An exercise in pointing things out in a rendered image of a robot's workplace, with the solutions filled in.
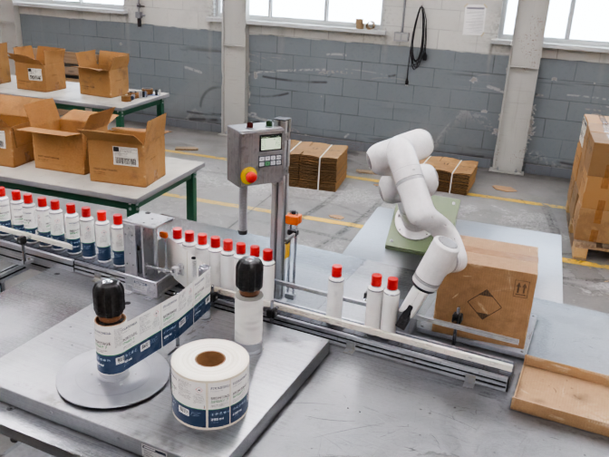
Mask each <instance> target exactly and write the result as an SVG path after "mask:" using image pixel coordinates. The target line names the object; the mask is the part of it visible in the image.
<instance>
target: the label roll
mask: <svg viewBox="0 0 609 457"><path fill-rule="evenodd" d="M248 387H249V355H248V352H247V351H246V349H245V348H244V347H242V346H241V345H238V344H236V343H234V342H231V341H228V340H224V339H214V338H210V339H201V340H196V341H193V342H190V343H187V344H185V345H183V346H181V347H180V348H178V349H177V350H176V351H175V352H174V354H173V355H172V357H171V390H172V412H173V414H174V416H175V417H176V418H177V420H178V421H180V422H181V423H183V424H185V425H187V426H188V427H191V428H195V429H200V430H216V429H221V428H225V427H228V426H230V425H232V424H234V423H237V422H238V421H240V420H241V419H242V418H243V417H244V416H245V414H246V413H247V409H248Z"/></svg>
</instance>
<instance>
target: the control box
mask: <svg viewBox="0 0 609 457"><path fill-rule="evenodd" d="M246 126H247V124H235V125H228V126H227V180H229V181H230V182H232V183H233V184H235V185H236V186H237V187H246V186H254V185H261V184H267V183H275V182H281V181H283V165H284V140H285V130H284V129H283V128H282V127H281V126H278V127H276V126H274V123H273V128H266V123H265V122H258V123H254V129H253V130H248V129H246ZM276 133H282V150H278V151H261V152H260V151H259V141H260V135H266V134H276ZM274 154H282V165H278V166H271V167H263V168H258V156H266V155H274ZM250 171H253V172H254V173H255V174H256V175H257V178H256V181H255V182H253V183H249V182H247V180H246V175H247V173H249V172H250Z"/></svg>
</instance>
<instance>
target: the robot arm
mask: <svg viewBox="0 0 609 457"><path fill-rule="evenodd" d="M433 148H434V142H433V139H432V137H431V135H430V134H429V133H428V132H427V131H425V130H423V129H417V130H413V131H408V132H405V133H403V134H400V135H397V136H395V137H393V138H390V139H388V140H386V141H381V142H378V143H376V144H374V145H373V146H372V147H371V148H370V149H369V150H368V151H367V153H366V160H367V164H368V166H369V168H370V169H371V170H372V171H373V172H374V173H375V174H377V175H380V176H382V177H381V179H380V181H379V186H378V188H379V192H380V195H381V198H382V200H383V201H385V202H386V203H388V204H397V206H398V211H397V213H396V216H395V226H396V228H397V230H398V231H399V233H400V234H401V235H402V236H404V237H405V238H407V239H411V240H421V239H425V238H427V237H429V236H430V235H432V236H433V237H434V239H433V240H432V242H431V243H430V246H429V248H428V250H427V252H426V253H425V255H424V257H423V259H422V261H421V262H420V264H419V266H418V268H417V269H416V271H415V273H414V275H413V277H412V284H413V286H412V288H411V290H410V292H409V294H408V295H407V296H406V298H405V300H404V301H403V303H402V305H401V307H400V309H399V311H400V312H403V313H402V314H401V316H400V318H399V320H398V321H397V323H396V326H397V327H398V328H400V329H401V330H404V329H405V328H406V326H407V324H409V322H410V318H412V317H413V316H414V315H415V314H416V313H417V311H418V310H419V309H420V307H421V305H422V304H423V302H424V301H425V299H426V297H427V296H428V294H433V293H434V292H436V291H437V290H438V288H439V286H440V284H441V282H442V281H443V279H444V277H445V276H447V275H448V274H449V273H455V272H460V271H461V270H463V269H464V268H465V267H466V265H467V263H468V258H467V253H466V250H465V248H464V245H463V242H462V240H461V237H460V235H459V233H458V231H457V230H456V228H455V227H454V225H453V224H452V223H451V222H450V221H449V220H448V219H447V218H446V217H444V216H443V215H442V214H440V213H439V212H438V211H437V210H436V209H435V207H434V205H433V203H432V200H431V196H432V195H433V194H434V193H435V191H436V190H437V188H438V186H439V176H438V173H437V171H436V169H435V168H433V167H432V166H431V165H429V164H425V163H424V164H420V163H419V160H423V159H426V158H427V157H429V156H430V155H431V153H432V152H433Z"/></svg>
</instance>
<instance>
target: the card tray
mask: <svg viewBox="0 0 609 457"><path fill-rule="evenodd" d="M510 409H512V410H516V411H519V412H522V413H528V414H531V415H534V416H537V417H541V418H544V419H547V420H550V421H553V422H557V423H562V424H565V425H569V426H572V427H575V428H578V429H582V430H585V431H588V432H591V433H597V434H601V435H603V436H607V437H609V375H607V374H600V373H597V372H594V371H590V370H586V369H583V368H579V367H575V366H571V365H565V364H561V363H558V362H555V361H551V360H547V359H544V358H540V357H536V356H532V355H525V360H524V364H523V367H522V371H521V374H520V376H519V380H518V383H517V388H516V391H515V394H514V397H513V396H512V401H511V405H510Z"/></svg>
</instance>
